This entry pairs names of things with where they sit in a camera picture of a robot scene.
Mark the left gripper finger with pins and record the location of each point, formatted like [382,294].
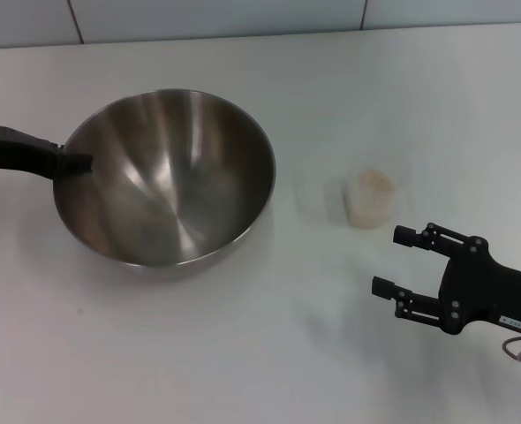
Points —
[73,164]

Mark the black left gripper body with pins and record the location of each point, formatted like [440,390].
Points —
[4,148]

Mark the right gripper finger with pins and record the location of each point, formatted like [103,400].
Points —
[410,300]
[408,236]

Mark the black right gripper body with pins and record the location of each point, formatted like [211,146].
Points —
[485,291]

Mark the stainless steel mixing bowl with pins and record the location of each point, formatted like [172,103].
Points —
[176,185]

